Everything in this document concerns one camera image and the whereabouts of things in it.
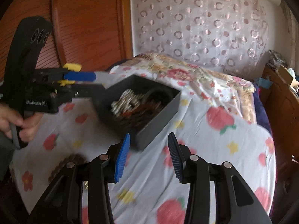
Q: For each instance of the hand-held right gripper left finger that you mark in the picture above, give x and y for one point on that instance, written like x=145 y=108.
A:
x=121 y=158

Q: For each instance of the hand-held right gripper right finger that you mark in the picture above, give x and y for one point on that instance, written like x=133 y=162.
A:
x=176 y=159

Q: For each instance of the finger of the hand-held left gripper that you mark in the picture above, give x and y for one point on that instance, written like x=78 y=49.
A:
x=90 y=90
x=80 y=75

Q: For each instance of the black jewelry box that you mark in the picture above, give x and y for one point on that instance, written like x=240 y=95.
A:
x=158 y=121

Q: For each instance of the person's left hand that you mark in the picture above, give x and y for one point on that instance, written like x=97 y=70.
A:
x=16 y=121

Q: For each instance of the strawberry print bed sheet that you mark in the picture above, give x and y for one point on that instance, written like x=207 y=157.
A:
x=210 y=168

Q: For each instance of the wooden wardrobe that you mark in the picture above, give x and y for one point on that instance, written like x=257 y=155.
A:
x=88 y=23

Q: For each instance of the floral quilt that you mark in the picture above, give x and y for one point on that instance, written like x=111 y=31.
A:
x=186 y=72

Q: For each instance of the dark blue blanket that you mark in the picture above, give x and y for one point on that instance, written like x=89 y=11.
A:
x=264 y=107

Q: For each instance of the blue plastic bag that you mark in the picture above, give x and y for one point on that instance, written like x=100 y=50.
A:
x=261 y=82

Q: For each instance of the wooden cabinet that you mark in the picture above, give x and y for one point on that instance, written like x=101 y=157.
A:
x=282 y=112

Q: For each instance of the circle patterned sheer curtain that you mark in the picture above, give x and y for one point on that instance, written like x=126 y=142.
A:
x=201 y=23

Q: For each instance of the cardboard box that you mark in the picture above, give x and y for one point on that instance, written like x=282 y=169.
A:
x=287 y=75

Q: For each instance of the pile of newspapers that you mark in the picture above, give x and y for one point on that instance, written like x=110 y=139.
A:
x=276 y=59

